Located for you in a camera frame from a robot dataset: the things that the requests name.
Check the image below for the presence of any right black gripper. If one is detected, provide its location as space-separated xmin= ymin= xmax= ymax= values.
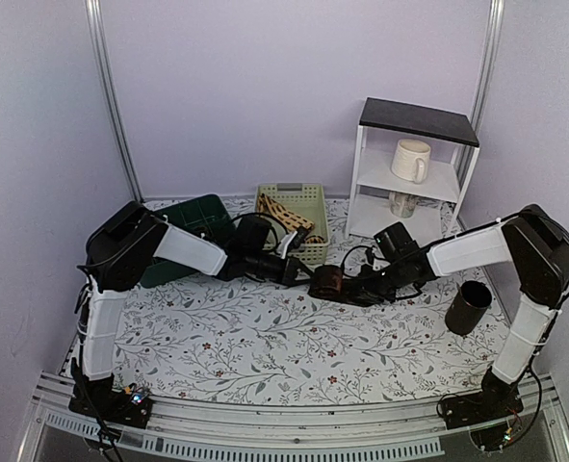
xmin=349 ymin=259 xmax=408 ymax=303

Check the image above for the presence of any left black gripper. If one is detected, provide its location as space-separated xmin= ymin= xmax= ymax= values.
xmin=247 ymin=250 xmax=320 ymax=288

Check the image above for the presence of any dark red patterned tie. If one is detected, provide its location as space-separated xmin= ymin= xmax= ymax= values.
xmin=308 ymin=265 xmax=355 ymax=304

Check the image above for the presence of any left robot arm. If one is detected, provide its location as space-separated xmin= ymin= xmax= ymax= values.
xmin=71 ymin=194 xmax=314 ymax=418

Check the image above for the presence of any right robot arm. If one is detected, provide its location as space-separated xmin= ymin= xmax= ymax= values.
xmin=344 ymin=204 xmax=569 ymax=420

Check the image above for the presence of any tan black patterned tie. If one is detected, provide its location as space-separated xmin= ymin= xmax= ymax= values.
xmin=257 ymin=192 xmax=326 ymax=244

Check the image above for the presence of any beige plastic slotted basket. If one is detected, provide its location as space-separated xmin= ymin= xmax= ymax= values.
xmin=255 ymin=183 xmax=330 ymax=267

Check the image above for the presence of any patterned glass cup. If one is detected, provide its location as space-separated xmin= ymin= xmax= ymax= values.
xmin=389 ymin=191 xmax=418 ymax=218

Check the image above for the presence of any dark green divided organizer box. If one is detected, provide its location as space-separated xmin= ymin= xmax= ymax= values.
xmin=140 ymin=194 xmax=236 ymax=289

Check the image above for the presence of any dark brown cylinder cup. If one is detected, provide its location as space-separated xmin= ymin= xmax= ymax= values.
xmin=445 ymin=280 xmax=492 ymax=336

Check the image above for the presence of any floral white table mat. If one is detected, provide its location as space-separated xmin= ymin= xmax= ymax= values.
xmin=104 ymin=269 xmax=509 ymax=406

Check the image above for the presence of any white shelf with black top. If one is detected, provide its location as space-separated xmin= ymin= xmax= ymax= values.
xmin=344 ymin=97 xmax=479 ymax=245

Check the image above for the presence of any cream ceramic mug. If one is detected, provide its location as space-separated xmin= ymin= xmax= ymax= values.
xmin=391 ymin=139 xmax=431 ymax=184

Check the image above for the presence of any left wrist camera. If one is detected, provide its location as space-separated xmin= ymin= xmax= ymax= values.
xmin=276 ymin=226 xmax=310 ymax=259

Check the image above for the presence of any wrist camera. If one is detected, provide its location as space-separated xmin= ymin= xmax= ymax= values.
xmin=365 ymin=246 xmax=380 ymax=270
xmin=276 ymin=226 xmax=310 ymax=259

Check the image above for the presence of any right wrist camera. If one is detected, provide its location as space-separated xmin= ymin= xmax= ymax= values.
xmin=365 ymin=246 xmax=380 ymax=270

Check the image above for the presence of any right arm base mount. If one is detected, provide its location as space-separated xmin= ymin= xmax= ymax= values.
xmin=437 ymin=387 xmax=524 ymax=429

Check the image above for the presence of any aluminium front rail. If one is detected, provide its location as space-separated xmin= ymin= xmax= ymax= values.
xmin=17 ymin=373 xmax=569 ymax=461

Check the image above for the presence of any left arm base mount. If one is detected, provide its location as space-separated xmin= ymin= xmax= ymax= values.
xmin=68 ymin=377 xmax=153 ymax=429

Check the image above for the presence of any right aluminium frame post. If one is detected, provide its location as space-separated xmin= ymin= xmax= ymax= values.
xmin=471 ymin=0 xmax=505 ymax=133

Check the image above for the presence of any aluminium frame post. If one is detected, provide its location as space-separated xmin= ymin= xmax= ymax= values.
xmin=85 ymin=0 xmax=144 ymax=202
xmin=471 ymin=0 xmax=505 ymax=133

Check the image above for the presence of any left aluminium frame post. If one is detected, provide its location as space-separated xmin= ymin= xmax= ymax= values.
xmin=85 ymin=0 xmax=144 ymax=202

